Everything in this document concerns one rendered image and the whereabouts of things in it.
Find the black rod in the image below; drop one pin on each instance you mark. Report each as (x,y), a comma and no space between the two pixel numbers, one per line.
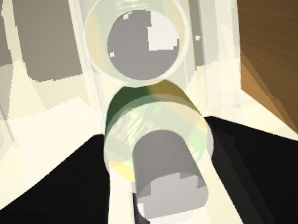
(137,215)

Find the brown wooden block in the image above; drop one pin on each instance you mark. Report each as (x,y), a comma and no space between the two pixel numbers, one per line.
(268,46)

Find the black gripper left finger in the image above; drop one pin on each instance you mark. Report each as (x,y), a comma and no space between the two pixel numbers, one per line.
(75,192)

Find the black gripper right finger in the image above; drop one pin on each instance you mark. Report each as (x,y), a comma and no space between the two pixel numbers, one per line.
(259,171)

